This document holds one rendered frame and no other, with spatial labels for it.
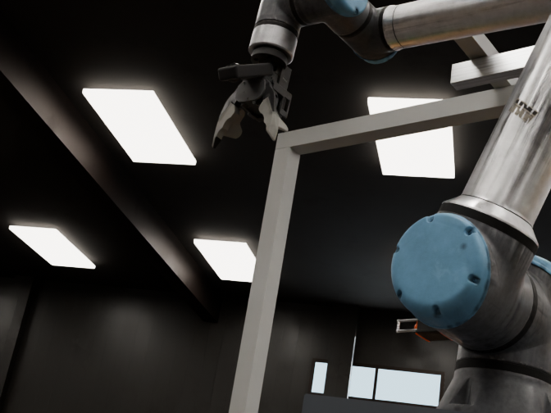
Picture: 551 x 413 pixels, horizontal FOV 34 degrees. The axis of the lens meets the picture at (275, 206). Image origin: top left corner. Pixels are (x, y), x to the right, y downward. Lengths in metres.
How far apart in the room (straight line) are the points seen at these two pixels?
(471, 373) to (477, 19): 0.66
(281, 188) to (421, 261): 4.39
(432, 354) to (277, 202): 6.12
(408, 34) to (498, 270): 0.65
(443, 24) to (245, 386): 3.77
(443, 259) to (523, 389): 0.25
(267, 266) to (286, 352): 6.26
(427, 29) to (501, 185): 0.53
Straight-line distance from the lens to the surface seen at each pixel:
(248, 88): 1.73
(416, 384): 11.31
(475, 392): 1.37
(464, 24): 1.71
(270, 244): 5.49
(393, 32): 1.78
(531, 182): 1.30
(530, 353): 1.39
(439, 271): 1.24
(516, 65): 4.75
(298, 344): 11.64
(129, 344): 12.27
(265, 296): 5.37
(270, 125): 1.64
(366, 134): 5.47
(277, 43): 1.75
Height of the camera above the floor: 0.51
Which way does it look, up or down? 23 degrees up
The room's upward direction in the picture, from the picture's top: 10 degrees clockwise
